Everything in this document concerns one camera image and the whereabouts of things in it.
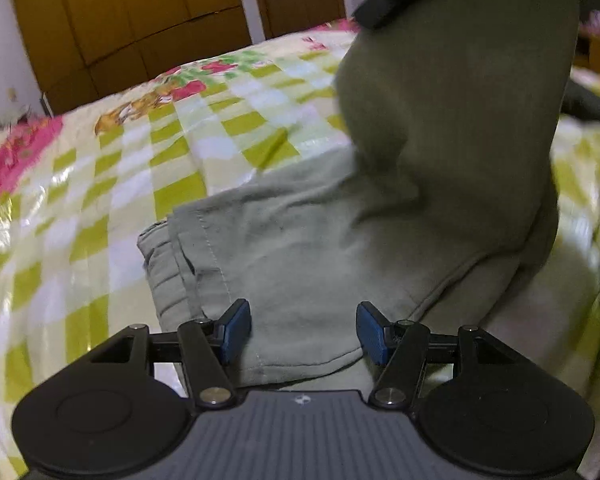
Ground wooden wardrobe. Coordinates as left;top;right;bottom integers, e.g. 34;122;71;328
7;0;253;116

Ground grey pants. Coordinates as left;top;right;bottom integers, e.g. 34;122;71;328
137;0;581;391

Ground dark cloth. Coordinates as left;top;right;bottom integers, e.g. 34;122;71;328
562;75;600;122

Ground checkered printed blanket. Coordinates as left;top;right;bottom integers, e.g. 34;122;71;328
0;10;600;480

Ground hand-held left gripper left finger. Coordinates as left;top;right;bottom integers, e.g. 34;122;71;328
87;299;253;409

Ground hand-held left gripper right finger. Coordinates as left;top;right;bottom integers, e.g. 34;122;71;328
355;301;518;409

